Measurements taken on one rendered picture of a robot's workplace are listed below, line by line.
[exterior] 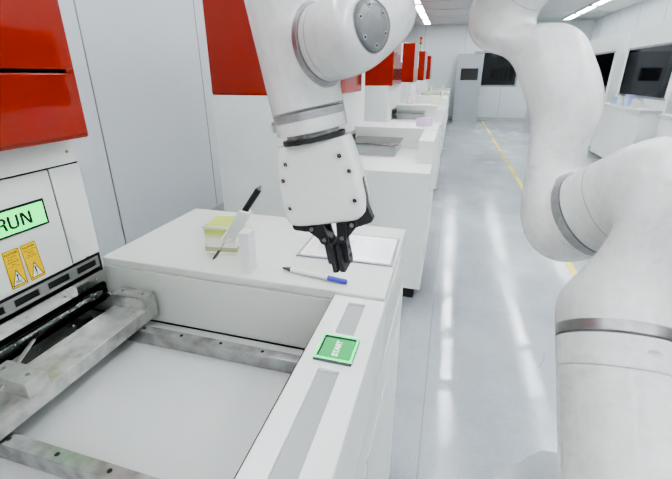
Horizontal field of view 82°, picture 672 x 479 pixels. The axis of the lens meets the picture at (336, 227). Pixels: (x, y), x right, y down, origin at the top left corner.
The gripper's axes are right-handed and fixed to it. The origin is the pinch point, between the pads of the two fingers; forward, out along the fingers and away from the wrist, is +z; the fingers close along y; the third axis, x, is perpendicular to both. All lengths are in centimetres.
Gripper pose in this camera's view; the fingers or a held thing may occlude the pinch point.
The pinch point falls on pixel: (339, 254)
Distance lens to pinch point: 50.8
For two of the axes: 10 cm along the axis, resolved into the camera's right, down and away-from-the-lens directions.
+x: 2.7, -3.5, 9.0
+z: 2.0, 9.3, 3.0
